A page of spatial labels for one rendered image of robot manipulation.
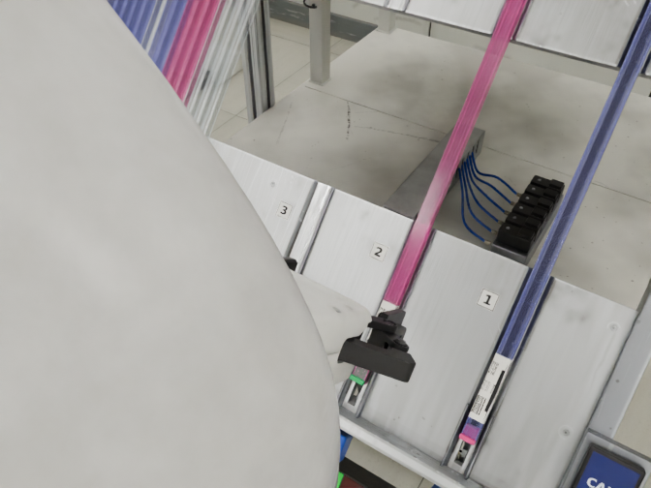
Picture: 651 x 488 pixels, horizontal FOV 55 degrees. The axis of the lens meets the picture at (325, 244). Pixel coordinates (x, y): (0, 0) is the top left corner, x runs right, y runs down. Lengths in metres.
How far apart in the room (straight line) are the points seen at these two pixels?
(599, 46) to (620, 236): 0.47
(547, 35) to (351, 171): 0.51
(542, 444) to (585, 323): 0.11
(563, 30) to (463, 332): 0.27
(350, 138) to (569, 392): 0.67
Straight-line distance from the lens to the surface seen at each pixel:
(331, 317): 0.33
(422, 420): 0.59
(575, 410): 0.57
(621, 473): 0.53
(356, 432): 0.59
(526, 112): 1.24
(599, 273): 0.94
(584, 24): 0.60
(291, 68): 2.65
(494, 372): 0.56
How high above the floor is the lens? 1.24
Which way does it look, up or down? 44 degrees down
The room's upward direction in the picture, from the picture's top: straight up
